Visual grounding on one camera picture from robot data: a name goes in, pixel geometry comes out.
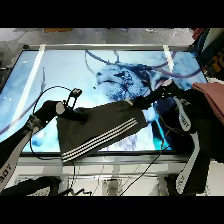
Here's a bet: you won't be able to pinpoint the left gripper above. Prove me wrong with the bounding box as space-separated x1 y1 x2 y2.
62 108 89 124

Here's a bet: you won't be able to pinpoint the dark striped pants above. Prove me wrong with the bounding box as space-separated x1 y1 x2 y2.
56 100 149 164

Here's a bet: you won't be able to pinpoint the heap of clothes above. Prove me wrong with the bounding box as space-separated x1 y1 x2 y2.
190 28 224 83

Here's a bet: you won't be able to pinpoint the pink garment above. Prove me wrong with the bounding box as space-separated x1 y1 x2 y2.
192 81 224 126

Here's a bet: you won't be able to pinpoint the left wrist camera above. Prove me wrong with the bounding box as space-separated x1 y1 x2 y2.
66 87 83 110

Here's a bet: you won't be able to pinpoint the black cable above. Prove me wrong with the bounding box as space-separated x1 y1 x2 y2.
119 126 178 197
29 85 75 161

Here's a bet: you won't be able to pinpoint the silver frame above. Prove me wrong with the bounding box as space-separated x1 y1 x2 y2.
13 43 214 197

